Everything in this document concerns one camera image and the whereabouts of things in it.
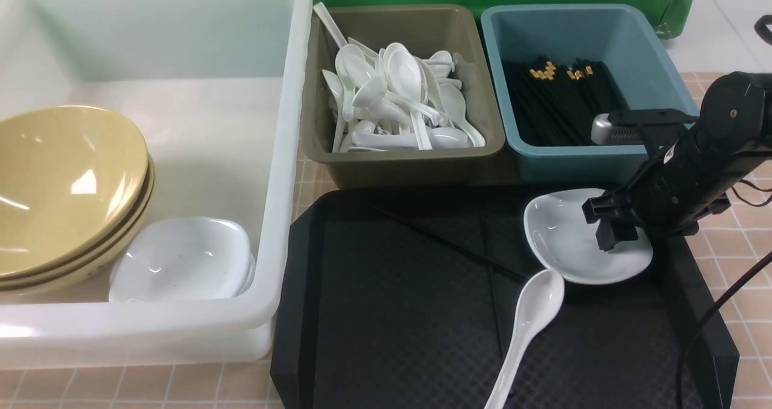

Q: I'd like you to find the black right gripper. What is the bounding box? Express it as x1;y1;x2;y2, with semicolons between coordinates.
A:
582;125;733;252

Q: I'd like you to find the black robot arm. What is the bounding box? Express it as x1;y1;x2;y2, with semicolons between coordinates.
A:
582;72;771;250

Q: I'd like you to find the blue plastic bin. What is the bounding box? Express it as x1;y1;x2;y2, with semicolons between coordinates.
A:
480;3;698;183

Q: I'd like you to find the yellow noodle bowl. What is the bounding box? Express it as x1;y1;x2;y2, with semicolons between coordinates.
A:
1;106;151;278

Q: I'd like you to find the white square dish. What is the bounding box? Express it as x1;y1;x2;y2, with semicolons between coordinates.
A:
524;188;654;285

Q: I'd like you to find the large white plastic tub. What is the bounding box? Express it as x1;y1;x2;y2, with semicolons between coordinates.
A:
2;0;312;370

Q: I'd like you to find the black chopstick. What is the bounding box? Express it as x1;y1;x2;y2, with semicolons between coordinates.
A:
369;203;527;284

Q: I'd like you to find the yellow bowl in tub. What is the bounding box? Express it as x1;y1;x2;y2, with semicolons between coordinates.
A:
0;156;156;297

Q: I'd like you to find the olive brown plastic bin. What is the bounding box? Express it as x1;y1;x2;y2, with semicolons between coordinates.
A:
300;4;505;189

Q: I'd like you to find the black plastic serving tray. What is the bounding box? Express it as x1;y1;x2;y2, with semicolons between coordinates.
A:
270;183;712;408

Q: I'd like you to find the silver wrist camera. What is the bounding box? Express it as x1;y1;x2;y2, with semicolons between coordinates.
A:
590;109;698;146

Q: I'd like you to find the white ceramic soup spoon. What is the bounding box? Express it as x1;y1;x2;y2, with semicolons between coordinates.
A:
485;269;565;408

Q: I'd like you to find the pile of black chopsticks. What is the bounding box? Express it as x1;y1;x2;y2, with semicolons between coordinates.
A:
502;56;628;147

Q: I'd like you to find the pile of white spoons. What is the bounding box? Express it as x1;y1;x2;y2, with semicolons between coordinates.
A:
312;2;486;153

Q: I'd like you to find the black cable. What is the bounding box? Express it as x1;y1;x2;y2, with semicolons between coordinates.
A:
674;180;772;409

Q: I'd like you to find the white dish in tub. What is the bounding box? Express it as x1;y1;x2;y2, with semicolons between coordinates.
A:
108;217;256;302

